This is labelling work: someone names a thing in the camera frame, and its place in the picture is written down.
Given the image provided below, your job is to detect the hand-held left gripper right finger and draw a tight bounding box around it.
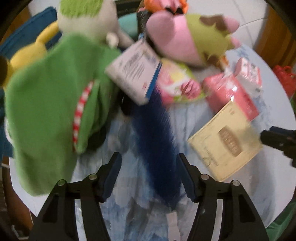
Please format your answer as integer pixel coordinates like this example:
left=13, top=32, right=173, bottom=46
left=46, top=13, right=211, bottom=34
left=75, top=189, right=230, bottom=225
left=177, top=153, right=270, bottom=241

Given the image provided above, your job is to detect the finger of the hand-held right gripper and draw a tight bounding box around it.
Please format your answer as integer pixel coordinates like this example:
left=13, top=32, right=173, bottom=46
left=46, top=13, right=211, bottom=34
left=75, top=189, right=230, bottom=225
left=260, top=126, right=296, bottom=167

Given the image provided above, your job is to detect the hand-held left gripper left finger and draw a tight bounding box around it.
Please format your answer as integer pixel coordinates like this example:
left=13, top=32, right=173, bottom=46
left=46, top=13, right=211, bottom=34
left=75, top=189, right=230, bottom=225
left=29, top=152, right=122, bottom=241

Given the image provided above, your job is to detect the dark blue furry duster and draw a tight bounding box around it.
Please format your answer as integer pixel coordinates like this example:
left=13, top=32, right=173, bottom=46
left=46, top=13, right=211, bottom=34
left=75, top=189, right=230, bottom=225
left=129, top=88, right=188, bottom=241

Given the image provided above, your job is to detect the cream cardboard box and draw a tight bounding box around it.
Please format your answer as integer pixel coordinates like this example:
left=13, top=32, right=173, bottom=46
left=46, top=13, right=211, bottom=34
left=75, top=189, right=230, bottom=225
left=187, top=100, right=264, bottom=182

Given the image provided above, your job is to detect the white blue medicine box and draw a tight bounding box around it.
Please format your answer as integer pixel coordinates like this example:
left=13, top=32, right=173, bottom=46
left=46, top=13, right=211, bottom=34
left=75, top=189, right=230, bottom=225
left=105, top=39, right=162, bottom=106

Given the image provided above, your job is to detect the blue plastic crate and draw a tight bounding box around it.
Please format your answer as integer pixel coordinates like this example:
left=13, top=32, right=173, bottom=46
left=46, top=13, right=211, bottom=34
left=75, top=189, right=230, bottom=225
left=0, top=7, right=63, bottom=158

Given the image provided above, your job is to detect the red bag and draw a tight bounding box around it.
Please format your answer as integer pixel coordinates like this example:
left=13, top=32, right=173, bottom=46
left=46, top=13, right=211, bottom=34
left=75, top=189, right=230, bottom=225
left=273, top=65, right=296, bottom=98

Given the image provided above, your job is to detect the pink tissue pack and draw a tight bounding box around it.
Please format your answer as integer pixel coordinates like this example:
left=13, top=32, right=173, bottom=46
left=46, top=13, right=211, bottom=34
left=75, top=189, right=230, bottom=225
left=202, top=72, right=259, bottom=121

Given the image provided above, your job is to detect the small pink white packet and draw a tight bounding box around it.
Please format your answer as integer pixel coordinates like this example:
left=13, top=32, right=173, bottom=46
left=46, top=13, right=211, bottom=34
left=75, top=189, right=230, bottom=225
left=235, top=58, right=263, bottom=98

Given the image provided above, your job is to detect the green bag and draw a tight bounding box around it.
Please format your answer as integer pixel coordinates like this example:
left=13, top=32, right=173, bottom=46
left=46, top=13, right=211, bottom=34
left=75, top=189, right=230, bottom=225
left=266, top=204, right=296, bottom=241

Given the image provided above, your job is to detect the small orange white toy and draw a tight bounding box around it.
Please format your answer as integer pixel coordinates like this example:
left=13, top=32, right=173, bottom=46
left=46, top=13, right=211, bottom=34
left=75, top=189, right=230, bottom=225
left=217, top=57, right=230, bottom=70

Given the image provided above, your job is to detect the green frog plush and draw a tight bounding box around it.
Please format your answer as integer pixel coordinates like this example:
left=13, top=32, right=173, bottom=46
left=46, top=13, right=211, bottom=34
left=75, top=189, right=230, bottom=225
left=5, top=34, right=121, bottom=196

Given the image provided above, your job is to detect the pink yellow snack packet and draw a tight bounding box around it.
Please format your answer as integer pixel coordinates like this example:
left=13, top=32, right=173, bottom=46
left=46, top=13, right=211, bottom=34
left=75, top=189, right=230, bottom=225
left=157, top=58, right=206, bottom=105

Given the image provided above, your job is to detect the pink green plush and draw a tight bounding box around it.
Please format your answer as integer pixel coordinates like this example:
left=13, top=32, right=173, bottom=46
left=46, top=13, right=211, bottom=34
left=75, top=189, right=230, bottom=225
left=146, top=10, right=241, bottom=67

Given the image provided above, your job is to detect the yellow mouse plush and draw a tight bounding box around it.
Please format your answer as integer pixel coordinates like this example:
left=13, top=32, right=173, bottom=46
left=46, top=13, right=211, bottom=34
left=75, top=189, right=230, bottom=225
left=0, top=22, right=59, bottom=87

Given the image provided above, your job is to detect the teal plush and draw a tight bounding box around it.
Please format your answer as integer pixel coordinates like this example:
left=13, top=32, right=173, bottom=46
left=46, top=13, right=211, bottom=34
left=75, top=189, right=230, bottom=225
left=118, top=11, right=139, bottom=40

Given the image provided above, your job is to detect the white green plush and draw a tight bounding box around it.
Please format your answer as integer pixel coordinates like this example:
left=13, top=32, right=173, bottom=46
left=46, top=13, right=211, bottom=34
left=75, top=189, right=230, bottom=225
left=57, top=0, right=134, bottom=49

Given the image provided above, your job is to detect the black glitter cylinder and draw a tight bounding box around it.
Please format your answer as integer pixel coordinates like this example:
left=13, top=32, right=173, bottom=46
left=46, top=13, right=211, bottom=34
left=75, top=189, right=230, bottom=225
left=136, top=9, right=151, bottom=40

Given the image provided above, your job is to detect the orange pink plush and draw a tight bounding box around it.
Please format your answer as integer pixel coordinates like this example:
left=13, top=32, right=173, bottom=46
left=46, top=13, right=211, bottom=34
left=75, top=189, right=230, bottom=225
left=139, top=0, right=188, bottom=15

